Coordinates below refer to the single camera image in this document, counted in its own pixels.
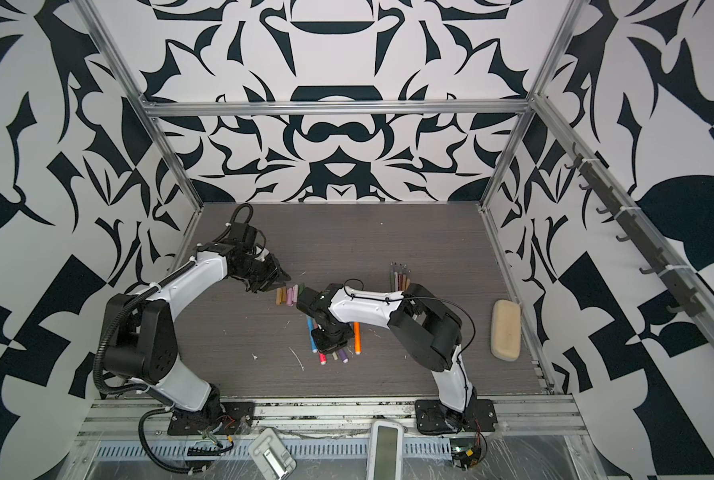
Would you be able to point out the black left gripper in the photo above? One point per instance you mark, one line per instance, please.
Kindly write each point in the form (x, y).
(275, 274)

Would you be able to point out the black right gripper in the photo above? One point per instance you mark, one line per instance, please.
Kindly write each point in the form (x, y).
(324, 347)

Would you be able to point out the green fountain pen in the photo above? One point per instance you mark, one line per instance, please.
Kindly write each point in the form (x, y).
(392, 276)

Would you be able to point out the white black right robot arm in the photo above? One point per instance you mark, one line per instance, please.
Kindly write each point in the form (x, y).
(428, 328)

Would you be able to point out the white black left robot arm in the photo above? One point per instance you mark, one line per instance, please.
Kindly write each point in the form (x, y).
(138, 349)

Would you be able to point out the blue highlighter pen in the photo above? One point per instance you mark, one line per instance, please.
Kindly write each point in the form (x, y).
(311, 325)

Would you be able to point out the orange highlighter pen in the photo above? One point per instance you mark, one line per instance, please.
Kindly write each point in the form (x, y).
(357, 338)

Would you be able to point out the white rectangular tablet device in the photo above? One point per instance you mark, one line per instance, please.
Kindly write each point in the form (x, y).
(386, 451)

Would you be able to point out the beige foam block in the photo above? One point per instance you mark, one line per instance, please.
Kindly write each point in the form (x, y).
(506, 330)

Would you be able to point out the small circuit board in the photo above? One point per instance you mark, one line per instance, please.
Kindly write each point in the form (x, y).
(468, 452)

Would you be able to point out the white clamp bracket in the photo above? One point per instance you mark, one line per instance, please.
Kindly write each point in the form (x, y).
(271, 456)

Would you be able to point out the black wall hook rail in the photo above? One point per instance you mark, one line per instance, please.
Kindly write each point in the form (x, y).
(639, 231)

